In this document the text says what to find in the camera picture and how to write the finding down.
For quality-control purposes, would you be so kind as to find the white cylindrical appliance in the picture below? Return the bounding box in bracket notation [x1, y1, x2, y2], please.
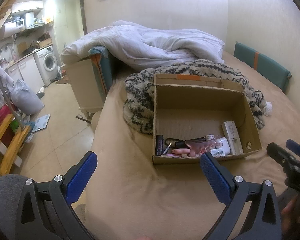
[23, 12, 36, 30]

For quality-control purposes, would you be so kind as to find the white water heater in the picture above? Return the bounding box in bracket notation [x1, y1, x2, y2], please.
[0, 19, 26, 41]

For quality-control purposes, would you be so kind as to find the white base cabinet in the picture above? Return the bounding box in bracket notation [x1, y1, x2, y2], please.
[4, 54, 45, 98]

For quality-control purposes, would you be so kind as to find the grey stuffed bag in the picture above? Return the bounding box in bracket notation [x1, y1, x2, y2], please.
[10, 78, 45, 116]

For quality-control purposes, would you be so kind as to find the cream black patterned blanket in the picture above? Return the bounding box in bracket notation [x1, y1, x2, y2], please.
[124, 59, 273, 135]

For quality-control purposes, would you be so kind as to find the bathroom scale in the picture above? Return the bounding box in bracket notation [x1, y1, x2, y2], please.
[31, 113, 51, 133]

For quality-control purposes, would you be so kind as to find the teal cushion orange stripe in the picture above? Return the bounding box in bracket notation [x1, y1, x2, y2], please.
[233, 42, 292, 95]

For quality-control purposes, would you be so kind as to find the red storage bin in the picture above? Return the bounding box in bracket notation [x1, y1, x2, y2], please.
[0, 104, 16, 147]

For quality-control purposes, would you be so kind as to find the white washing machine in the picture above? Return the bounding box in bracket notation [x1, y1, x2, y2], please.
[33, 46, 60, 87]

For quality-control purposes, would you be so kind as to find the cardboard box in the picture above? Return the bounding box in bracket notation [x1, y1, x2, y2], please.
[152, 73, 263, 165]

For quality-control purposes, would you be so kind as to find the translucent pink scraping board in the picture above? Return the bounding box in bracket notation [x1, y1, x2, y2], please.
[185, 136, 223, 158]

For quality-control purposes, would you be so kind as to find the bed with beige sheet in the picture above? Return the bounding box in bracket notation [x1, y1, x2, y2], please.
[85, 50, 300, 240]

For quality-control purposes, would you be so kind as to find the slim black device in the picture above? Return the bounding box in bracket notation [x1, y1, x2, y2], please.
[155, 135, 164, 156]

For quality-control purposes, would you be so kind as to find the yellow wooden rack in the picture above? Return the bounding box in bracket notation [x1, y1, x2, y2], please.
[0, 90, 32, 177]

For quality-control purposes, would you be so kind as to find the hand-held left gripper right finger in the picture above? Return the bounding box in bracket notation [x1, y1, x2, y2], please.
[199, 151, 282, 240]

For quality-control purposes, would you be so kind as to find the person's right hand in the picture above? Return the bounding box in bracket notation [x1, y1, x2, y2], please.
[281, 194, 300, 231]

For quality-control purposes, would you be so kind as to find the white remote control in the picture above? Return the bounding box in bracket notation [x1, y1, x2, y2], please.
[221, 121, 244, 156]

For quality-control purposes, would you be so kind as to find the white duvet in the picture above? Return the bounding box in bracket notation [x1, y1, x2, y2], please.
[61, 20, 226, 72]

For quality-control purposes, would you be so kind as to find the white charger plug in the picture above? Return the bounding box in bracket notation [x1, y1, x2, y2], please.
[210, 137, 231, 158]

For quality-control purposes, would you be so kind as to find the hanging white cloth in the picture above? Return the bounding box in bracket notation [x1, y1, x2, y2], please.
[0, 64, 15, 108]

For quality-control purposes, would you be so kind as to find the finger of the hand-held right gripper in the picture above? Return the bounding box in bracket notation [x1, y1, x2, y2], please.
[286, 139, 300, 163]
[266, 142, 300, 171]

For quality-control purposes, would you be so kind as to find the wooden staircase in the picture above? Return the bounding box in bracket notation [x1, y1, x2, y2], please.
[0, 0, 28, 47]

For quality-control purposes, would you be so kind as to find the black cable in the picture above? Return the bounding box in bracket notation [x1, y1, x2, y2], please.
[164, 138, 182, 155]

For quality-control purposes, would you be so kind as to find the brown cardboard carton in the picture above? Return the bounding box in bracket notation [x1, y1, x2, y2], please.
[38, 37, 53, 48]

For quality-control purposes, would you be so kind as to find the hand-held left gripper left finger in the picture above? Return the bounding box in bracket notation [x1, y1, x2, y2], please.
[16, 151, 98, 240]

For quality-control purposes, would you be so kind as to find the white wall cabinet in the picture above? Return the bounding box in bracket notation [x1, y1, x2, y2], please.
[12, 0, 44, 13]

